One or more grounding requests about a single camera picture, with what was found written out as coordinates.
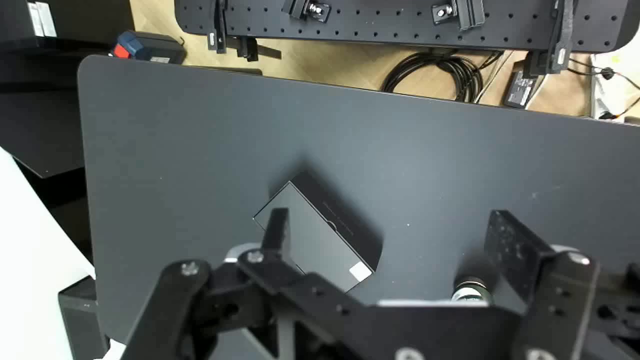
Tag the black block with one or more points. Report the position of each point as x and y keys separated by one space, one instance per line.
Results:
x=82 y=320

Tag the black case with white label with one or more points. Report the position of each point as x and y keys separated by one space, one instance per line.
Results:
x=81 y=20

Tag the black bracket with silver bolt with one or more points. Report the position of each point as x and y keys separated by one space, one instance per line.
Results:
x=461 y=12
x=308 y=8

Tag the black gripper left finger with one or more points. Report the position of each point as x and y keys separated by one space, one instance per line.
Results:
x=180 y=300

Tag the black mounting clamp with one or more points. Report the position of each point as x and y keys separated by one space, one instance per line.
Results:
x=553 y=41

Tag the black perforated rail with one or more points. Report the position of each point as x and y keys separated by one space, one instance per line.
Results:
x=380 y=23

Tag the black power adapter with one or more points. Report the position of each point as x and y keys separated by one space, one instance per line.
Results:
x=520 y=89

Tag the black rectangular box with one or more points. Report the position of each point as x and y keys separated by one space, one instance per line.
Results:
x=316 y=231

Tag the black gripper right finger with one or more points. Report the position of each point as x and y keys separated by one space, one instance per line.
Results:
x=561 y=300

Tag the blue and red tool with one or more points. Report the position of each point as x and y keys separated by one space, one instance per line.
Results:
x=147 y=48

